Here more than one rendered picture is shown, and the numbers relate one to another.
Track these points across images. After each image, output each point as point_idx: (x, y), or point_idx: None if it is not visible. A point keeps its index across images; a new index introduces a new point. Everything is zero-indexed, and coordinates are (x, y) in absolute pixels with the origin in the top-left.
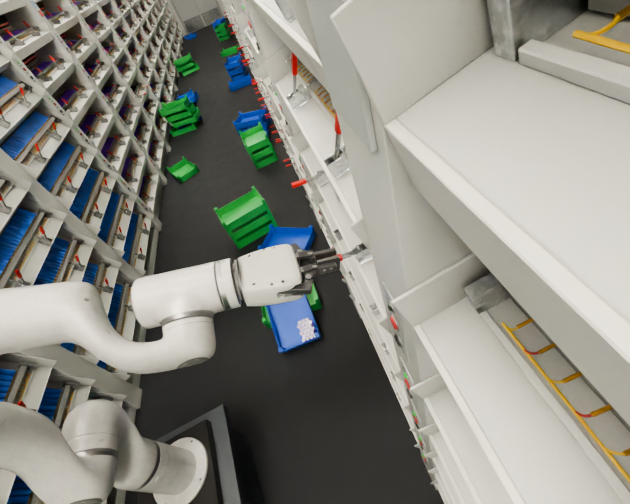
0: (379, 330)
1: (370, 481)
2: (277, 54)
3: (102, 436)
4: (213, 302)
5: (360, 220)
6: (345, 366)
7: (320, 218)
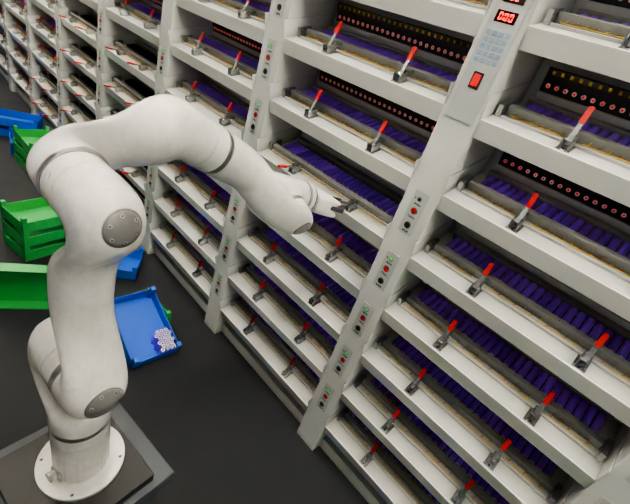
0: (334, 269)
1: (258, 461)
2: (280, 83)
3: None
4: (307, 198)
5: (419, 159)
6: (209, 374)
7: (224, 217)
